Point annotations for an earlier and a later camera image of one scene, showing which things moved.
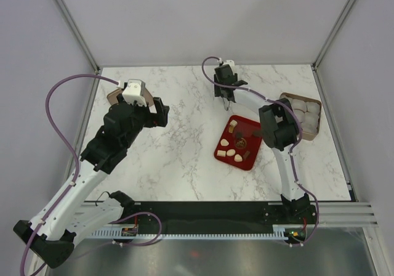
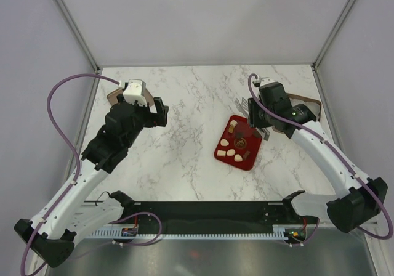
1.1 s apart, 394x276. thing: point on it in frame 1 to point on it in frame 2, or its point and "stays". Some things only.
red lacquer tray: [240, 142] stays
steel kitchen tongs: [226, 108] to [243, 105]
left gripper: [159, 119] stays
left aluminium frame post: [72, 24] stays
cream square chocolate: [233, 123] stays
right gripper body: [217, 90] to [257, 117]
